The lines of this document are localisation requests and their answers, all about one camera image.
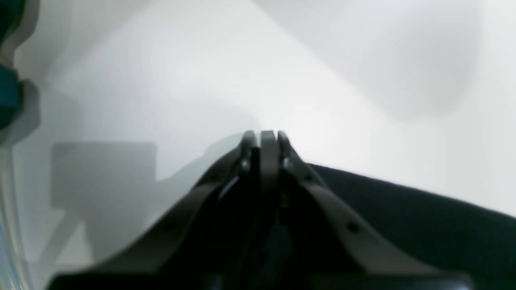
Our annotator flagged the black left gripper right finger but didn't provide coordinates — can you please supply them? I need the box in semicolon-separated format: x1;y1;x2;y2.
276;131;472;290

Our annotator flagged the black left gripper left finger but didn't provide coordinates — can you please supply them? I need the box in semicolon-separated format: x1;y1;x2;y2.
48;130;256;290

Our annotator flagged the black T-shirt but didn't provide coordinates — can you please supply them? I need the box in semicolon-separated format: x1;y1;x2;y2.
311;164;516;290

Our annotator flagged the blue glue gun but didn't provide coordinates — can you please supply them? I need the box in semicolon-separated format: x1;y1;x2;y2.
0;0;40;147

